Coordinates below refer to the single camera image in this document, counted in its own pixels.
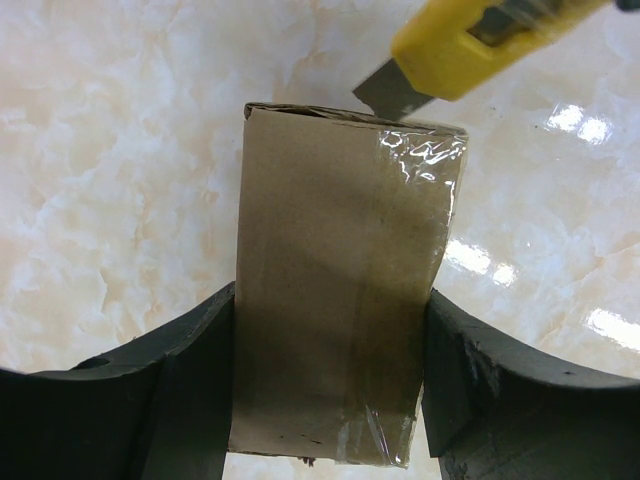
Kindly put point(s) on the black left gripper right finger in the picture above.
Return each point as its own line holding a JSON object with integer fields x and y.
{"x": 496, "y": 408}

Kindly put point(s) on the yellow utility knife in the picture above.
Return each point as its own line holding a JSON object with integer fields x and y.
{"x": 451, "y": 47}

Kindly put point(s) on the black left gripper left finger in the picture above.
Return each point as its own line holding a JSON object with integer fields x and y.
{"x": 157, "y": 407}

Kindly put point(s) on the brown cardboard express box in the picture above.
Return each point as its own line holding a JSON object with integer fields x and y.
{"x": 343, "y": 223}

